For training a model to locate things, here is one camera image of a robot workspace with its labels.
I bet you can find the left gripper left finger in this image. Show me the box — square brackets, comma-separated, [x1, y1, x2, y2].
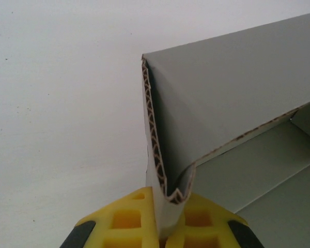
[58, 185, 160, 248]

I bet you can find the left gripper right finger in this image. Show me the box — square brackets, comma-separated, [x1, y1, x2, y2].
[164, 192, 261, 248]

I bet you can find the grey corrugated paper box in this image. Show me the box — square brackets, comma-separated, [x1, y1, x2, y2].
[139, 11, 310, 248]

